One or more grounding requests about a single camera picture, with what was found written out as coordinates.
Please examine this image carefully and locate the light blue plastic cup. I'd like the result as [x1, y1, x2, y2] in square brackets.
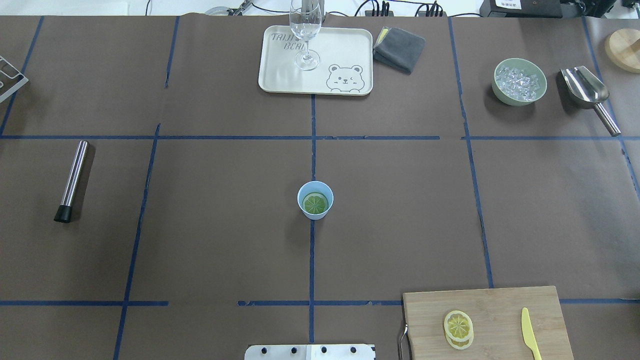
[297, 180, 334, 221]

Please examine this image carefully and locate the lemon slice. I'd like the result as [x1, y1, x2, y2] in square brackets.
[443, 310, 474, 351]
[302, 192, 329, 215]

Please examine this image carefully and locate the lemon slice on board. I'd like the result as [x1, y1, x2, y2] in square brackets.
[443, 310, 474, 351]

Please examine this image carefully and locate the wooden cup tree stand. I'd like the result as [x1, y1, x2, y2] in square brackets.
[605, 28, 640, 74]

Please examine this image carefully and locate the cream bear serving tray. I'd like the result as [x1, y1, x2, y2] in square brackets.
[258, 25, 374, 96]

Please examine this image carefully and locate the folded grey cloth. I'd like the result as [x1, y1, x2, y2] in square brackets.
[372, 26, 426, 75]

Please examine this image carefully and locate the clear wine glass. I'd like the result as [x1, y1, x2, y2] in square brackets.
[289, 0, 323, 71]

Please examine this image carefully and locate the black power strip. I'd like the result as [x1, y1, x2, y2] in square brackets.
[358, 0, 394, 18]

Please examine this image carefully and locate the green bowl of ice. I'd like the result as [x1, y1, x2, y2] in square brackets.
[491, 58, 547, 107]

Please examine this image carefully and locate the wooden cutting board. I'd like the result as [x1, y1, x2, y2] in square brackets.
[402, 285, 574, 360]

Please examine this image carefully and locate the yellow plastic knife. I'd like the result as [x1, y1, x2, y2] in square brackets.
[520, 307, 542, 360]

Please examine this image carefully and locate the steel ice scoop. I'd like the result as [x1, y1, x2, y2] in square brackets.
[560, 65, 621, 137]

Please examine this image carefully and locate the black box with label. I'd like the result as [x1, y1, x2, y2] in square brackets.
[478, 0, 563, 19]

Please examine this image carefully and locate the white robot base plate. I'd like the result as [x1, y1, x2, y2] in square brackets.
[244, 343, 377, 360]

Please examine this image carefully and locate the white wire cup rack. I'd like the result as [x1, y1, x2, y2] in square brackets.
[0, 56, 29, 103]

